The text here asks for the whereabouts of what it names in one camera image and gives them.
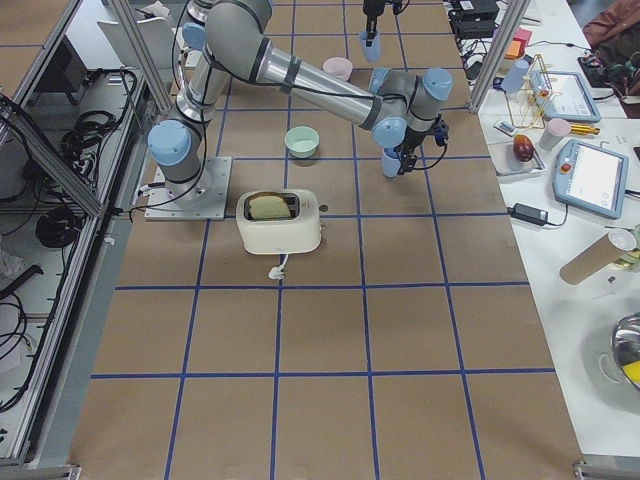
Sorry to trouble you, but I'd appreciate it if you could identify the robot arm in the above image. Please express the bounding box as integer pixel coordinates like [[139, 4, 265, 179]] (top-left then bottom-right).
[[176, 1, 453, 173]]

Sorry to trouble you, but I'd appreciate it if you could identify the black power adapter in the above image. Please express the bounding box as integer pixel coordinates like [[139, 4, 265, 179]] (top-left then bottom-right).
[[507, 203, 548, 226]]

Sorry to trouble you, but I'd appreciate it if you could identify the cardboard tube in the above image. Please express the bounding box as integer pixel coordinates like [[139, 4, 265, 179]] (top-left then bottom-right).
[[559, 228, 637, 285]]

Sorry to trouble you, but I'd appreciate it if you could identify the metal tray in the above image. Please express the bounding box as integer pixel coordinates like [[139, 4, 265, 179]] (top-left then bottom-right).
[[488, 142, 546, 181]]

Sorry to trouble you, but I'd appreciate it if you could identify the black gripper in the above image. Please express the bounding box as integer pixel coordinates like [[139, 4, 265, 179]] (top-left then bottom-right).
[[362, 0, 405, 46], [397, 113, 450, 176]]

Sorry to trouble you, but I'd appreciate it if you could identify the mint green bowl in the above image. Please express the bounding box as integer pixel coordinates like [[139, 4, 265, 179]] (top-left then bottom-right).
[[284, 126, 320, 159]]

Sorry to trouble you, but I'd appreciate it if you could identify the gold wire rack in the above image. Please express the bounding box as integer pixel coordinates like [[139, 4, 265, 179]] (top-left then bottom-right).
[[505, 54, 547, 129]]

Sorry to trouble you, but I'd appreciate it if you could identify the pink bowl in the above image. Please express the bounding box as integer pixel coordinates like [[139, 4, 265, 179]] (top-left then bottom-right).
[[322, 57, 353, 81]]

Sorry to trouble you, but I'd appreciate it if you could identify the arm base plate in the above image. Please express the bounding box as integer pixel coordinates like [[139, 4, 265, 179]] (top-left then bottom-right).
[[144, 156, 232, 221]]

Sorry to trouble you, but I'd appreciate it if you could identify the light blue cup on desk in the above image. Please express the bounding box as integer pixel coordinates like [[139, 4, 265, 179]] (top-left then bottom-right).
[[501, 59, 529, 94]]

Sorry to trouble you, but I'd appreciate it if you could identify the teach pendant tablet near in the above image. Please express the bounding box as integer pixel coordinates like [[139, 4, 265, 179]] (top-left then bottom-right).
[[552, 140, 629, 219]]

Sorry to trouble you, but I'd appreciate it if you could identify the bread slice in toaster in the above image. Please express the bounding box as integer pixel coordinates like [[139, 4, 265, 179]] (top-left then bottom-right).
[[248, 195, 291, 220]]

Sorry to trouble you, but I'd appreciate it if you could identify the teach pendant tablet far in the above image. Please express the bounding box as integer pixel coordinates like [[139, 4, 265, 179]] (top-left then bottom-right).
[[529, 70, 601, 123]]

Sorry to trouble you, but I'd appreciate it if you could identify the steel mixing bowl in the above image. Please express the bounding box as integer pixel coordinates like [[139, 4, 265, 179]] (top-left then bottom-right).
[[598, 313, 639, 391]]

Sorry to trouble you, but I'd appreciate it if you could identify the cream white toaster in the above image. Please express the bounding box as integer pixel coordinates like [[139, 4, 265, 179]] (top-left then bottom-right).
[[236, 189, 321, 255]]

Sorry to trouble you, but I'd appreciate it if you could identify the teach pendant tablet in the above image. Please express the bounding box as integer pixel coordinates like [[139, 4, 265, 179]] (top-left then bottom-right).
[[529, 70, 601, 123], [552, 140, 629, 219]]

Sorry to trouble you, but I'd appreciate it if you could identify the red apple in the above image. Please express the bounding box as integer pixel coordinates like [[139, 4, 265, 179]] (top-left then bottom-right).
[[512, 134, 535, 163]]

